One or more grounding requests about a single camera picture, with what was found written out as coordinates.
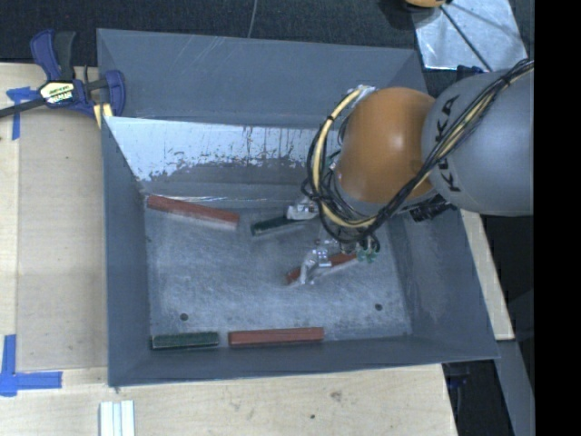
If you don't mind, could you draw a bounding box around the red-brown flat block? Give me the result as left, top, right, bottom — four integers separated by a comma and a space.
145, 193, 241, 232
286, 251, 360, 287
227, 326, 326, 349

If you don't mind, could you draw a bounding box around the grey metal bin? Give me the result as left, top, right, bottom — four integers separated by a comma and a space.
95, 27, 501, 388

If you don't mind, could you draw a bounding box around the black cylinder on white bracket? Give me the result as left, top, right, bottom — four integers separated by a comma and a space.
409, 194, 458, 223

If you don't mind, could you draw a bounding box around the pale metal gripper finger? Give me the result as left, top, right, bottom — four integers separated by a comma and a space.
284, 199, 320, 222
299, 245, 332, 287

